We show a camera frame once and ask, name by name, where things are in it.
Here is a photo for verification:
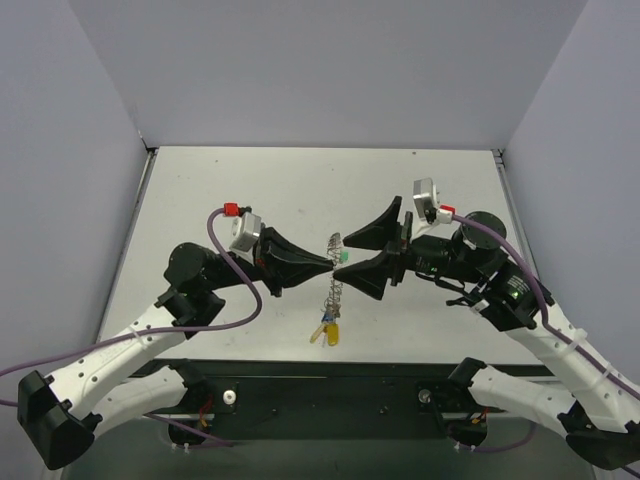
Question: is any metal band with key rings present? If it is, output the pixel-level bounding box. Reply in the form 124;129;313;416
324;232;348;319

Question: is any yellow key tag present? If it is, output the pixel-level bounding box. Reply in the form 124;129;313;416
325;322;340;347

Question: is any amber transparent key tag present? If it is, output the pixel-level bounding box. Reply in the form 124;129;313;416
310;324;325;343

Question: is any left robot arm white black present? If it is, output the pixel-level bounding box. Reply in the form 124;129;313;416
17;227;333;470

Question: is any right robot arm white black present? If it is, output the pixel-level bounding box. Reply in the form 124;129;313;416
334;198;639;470

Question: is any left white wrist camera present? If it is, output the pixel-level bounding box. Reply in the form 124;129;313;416
223;202;263;255

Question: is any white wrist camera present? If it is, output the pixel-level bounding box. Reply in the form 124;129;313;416
412;177;455;237
223;202;263;255

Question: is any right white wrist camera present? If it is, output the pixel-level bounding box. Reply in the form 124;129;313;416
412;177;455;237

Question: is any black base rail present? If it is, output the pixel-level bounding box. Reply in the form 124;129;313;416
124;357;506;446

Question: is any aluminium table frame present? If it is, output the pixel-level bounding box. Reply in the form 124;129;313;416
492;148;599;416

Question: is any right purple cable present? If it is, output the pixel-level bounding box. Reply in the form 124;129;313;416
449;212;640;454

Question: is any purple cable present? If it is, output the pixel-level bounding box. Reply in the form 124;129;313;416
0;208;266;449
449;212;640;454

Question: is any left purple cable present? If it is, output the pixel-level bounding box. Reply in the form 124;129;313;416
0;208;266;449

